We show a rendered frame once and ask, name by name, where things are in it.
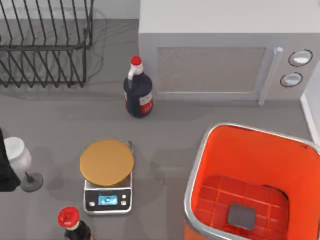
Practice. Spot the kitchen scale with golden plate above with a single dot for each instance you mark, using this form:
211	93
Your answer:
106	162

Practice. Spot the orange bin with silver rim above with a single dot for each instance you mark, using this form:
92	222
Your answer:
250	155

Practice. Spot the large white microwave knob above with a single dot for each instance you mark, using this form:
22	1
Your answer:
300	58

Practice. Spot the dark jug bottle red cap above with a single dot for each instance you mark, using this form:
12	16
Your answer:
137	92

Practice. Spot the slim dark bottle red cap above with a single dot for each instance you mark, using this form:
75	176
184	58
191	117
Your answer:
70	218

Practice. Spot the grey square pad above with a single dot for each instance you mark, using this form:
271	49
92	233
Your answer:
241	217

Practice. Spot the microwave door with grey window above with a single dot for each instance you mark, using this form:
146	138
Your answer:
210	70

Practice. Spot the pale microwave oven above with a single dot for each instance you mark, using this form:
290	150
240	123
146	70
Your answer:
200	22

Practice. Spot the white goblet with grey base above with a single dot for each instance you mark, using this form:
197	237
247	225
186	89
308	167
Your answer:
18	155

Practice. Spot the small white microwave knob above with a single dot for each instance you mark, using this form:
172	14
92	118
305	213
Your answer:
291	79

